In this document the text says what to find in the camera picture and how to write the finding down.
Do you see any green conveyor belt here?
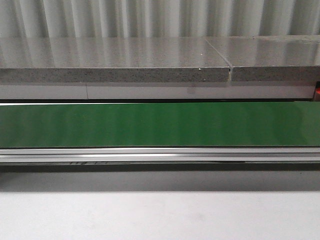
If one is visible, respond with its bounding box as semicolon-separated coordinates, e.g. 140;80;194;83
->
0;101;320;148

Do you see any grey stone countertop slab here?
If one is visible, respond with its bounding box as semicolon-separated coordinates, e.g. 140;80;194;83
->
0;35;320;84

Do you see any white pleated curtain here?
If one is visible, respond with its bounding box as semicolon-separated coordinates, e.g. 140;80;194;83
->
0;0;320;38

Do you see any aluminium conveyor frame rail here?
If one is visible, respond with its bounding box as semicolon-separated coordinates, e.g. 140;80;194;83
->
0;147;320;165

